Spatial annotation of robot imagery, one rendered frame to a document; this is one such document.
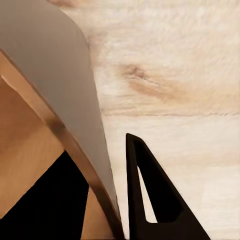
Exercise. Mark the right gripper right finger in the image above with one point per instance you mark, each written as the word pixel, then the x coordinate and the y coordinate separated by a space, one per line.
pixel 175 220

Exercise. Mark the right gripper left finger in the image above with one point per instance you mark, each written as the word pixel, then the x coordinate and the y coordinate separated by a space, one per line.
pixel 52 209

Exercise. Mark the trash can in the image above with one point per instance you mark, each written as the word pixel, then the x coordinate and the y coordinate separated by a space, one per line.
pixel 48 105

